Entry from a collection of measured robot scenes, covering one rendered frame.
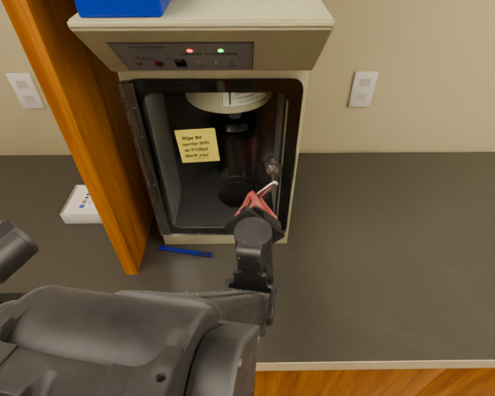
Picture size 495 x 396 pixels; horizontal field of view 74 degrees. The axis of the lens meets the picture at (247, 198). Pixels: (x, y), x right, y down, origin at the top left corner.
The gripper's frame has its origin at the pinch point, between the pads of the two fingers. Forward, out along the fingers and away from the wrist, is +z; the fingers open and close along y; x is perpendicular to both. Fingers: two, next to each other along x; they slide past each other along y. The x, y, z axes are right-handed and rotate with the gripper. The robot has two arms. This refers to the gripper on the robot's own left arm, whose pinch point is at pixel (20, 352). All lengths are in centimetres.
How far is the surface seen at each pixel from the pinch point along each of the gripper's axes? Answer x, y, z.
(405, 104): -88, 76, 0
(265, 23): -38, 22, -41
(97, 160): -9.4, 26.0, -17.4
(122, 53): -18.7, 26.1, -35.7
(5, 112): 42, 77, 1
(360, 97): -72, 75, -4
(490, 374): -94, 6, 33
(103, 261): 0.3, 28.3, 15.8
